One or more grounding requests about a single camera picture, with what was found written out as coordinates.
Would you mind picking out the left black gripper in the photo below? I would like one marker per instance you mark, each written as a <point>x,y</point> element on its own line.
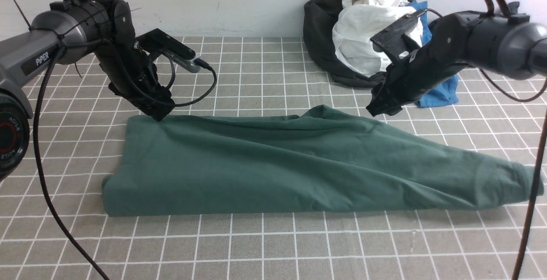
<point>133,76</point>

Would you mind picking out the white crumpled garment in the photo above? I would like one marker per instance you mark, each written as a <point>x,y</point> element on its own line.
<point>360,20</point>

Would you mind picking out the blue t-shirt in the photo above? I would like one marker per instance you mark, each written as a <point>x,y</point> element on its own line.
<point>445,93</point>

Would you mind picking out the dark grey crumpled garment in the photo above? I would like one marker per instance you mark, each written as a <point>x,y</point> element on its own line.
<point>513,6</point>

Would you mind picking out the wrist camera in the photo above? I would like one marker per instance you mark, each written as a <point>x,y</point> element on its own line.
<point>395,39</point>
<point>157,42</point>

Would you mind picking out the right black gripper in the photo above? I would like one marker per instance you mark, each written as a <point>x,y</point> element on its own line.
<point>408,81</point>

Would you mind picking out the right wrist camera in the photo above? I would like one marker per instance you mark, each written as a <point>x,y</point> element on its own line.
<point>395,39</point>

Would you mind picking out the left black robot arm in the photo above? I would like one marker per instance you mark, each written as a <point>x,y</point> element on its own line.
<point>69,31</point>

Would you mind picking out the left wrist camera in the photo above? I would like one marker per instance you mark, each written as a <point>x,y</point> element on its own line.
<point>157,42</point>

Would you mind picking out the green long sleeve shirt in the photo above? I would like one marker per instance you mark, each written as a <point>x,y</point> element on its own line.
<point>321,161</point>

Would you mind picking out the black garment in pile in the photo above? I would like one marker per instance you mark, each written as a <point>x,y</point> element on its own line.
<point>320,16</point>

